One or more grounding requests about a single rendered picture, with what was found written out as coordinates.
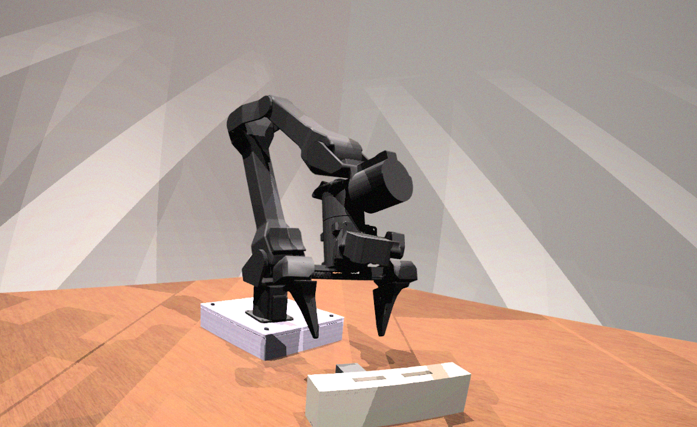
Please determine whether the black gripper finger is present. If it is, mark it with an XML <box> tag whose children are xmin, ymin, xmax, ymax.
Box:
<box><xmin>372</xmin><ymin>282</ymin><xmax>410</xmax><ymax>336</ymax></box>
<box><xmin>283</xmin><ymin>280</ymin><xmax>319</xmax><ymax>339</ymax></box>

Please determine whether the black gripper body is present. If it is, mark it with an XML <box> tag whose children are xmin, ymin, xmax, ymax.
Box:
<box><xmin>273</xmin><ymin>216</ymin><xmax>417</xmax><ymax>287</ymax></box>

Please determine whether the grey two-prong charger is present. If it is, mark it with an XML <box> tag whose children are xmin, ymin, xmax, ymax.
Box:
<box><xmin>335</xmin><ymin>363</ymin><xmax>367</xmax><ymax>374</ymax></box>

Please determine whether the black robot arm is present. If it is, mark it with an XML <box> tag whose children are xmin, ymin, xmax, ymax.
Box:
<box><xmin>227</xmin><ymin>95</ymin><xmax>413</xmax><ymax>324</ymax></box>

